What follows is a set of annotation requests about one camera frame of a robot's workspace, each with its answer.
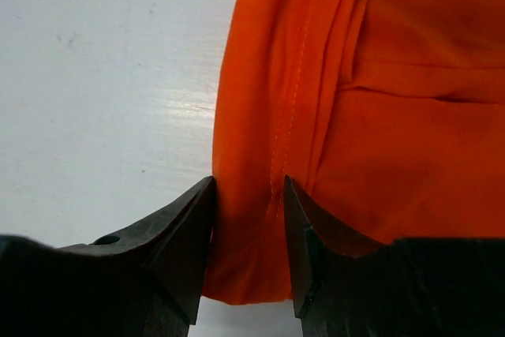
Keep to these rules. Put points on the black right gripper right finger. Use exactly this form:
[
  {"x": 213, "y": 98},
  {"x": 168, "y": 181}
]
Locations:
[{"x": 344, "y": 283}]

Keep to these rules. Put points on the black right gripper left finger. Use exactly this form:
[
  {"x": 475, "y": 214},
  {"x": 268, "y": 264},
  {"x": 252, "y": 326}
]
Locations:
[{"x": 143, "y": 280}]

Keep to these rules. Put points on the orange t-shirt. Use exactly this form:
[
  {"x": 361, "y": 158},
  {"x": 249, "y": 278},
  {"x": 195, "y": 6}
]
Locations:
[{"x": 388, "y": 113}]

